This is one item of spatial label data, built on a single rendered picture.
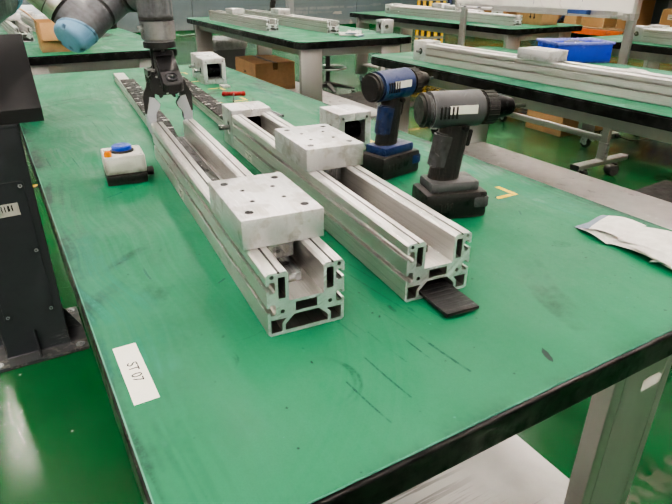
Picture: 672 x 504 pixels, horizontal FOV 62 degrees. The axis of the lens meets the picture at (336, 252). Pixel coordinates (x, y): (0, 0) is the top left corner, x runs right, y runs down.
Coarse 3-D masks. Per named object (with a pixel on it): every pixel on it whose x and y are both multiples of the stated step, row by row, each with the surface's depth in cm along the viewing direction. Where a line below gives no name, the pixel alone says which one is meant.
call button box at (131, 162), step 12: (120, 156) 114; (132, 156) 114; (144, 156) 115; (108, 168) 113; (120, 168) 114; (132, 168) 115; (144, 168) 116; (108, 180) 114; (120, 180) 115; (132, 180) 116; (144, 180) 117
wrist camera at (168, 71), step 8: (160, 56) 126; (168, 56) 127; (160, 64) 125; (168, 64) 125; (176, 64) 126; (160, 72) 123; (168, 72) 124; (176, 72) 124; (160, 80) 124; (168, 80) 122; (176, 80) 123; (168, 88) 123; (176, 88) 123
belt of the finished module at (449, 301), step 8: (432, 280) 78; (440, 280) 78; (424, 288) 76; (432, 288) 76; (440, 288) 76; (448, 288) 76; (456, 288) 76; (424, 296) 75; (432, 296) 75; (440, 296) 75; (448, 296) 75; (456, 296) 75; (464, 296) 75; (432, 304) 73; (440, 304) 73; (448, 304) 73; (456, 304) 73; (464, 304) 73; (472, 304) 73; (448, 312) 71; (456, 312) 71; (464, 312) 72
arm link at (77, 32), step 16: (32, 0) 116; (48, 0) 116; (64, 0) 116; (80, 0) 119; (96, 0) 120; (48, 16) 118; (64, 16) 117; (80, 16) 117; (96, 16) 119; (112, 16) 123; (64, 32) 117; (80, 32) 117; (96, 32) 120; (80, 48) 119
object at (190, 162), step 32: (160, 128) 124; (192, 128) 124; (160, 160) 125; (192, 160) 103; (224, 160) 103; (192, 192) 96; (224, 256) 82; (256, 256) 68; (288, 256) 77; (320, 256) 68; (256, 288) 69; (288, 288) 66; (320, 288) 69; (288, 320) 68; (320, 320) 70
